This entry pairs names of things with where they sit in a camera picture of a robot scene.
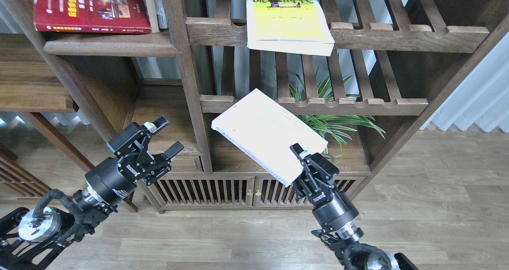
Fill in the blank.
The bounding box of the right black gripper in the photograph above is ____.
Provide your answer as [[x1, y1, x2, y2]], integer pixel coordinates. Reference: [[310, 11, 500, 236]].
[[289, 144, 359, 233]]

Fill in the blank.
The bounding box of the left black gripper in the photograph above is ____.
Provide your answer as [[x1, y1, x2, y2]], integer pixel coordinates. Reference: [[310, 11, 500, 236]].
[[84, 116, 184, 207]]

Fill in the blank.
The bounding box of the white purple book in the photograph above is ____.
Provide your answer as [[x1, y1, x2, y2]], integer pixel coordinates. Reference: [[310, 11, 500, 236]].
[[211, 89, 328, 186]]

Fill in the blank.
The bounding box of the red cover book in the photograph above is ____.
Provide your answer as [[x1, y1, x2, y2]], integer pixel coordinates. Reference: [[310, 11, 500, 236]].
[[33, 0, 152, 34]]

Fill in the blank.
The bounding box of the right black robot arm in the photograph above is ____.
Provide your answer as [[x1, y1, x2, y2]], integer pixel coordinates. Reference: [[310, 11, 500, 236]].
[[290, 144, 416, 270]]

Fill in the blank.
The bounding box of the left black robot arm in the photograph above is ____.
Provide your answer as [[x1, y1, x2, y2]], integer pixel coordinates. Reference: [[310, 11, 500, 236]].
[[0, 116, 184, 270]]

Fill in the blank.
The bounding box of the small wooden drawer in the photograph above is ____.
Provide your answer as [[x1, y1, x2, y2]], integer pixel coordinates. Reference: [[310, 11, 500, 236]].
[[171, 155, 203, 172]]

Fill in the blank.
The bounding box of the right slatted cabinet door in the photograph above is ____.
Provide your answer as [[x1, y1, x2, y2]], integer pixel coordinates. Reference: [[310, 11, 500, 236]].
[[253, 176, 366, 210]]

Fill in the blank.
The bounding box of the slatted cabinet door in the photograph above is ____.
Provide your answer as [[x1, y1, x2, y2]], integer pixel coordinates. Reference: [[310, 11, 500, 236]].
[[148, 176, 255, 211], [253, 176, 366, 210]]

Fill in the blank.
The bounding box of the left slatted cabinet door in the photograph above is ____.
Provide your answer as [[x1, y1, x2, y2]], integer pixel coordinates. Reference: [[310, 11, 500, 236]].
[[148, 176, 255, 211]]

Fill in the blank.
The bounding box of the spider plant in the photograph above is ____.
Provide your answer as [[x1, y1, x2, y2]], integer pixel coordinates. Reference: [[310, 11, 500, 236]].
[[289, 73, 386, 158]]

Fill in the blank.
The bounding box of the white upright book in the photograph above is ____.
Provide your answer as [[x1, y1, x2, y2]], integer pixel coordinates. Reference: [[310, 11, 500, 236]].
[[154, 0, 168, 29]]

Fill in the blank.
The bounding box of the dark wooden bookshelf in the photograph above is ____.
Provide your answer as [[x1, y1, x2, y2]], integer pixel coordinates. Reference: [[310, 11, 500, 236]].
[[1, 0, 508, 197]]

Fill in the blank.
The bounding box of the yellow cover book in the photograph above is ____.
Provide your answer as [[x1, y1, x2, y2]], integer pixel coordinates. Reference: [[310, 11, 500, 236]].
[[246, 0, 334, 56]]

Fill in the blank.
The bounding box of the brown upright book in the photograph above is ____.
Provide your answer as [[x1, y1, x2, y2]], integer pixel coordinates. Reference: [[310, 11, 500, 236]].
[[145, 0, 160, 34]]

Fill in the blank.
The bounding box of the white curtain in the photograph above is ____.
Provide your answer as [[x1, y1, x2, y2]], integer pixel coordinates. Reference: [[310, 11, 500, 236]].
[[420, 34, 509, 133]]

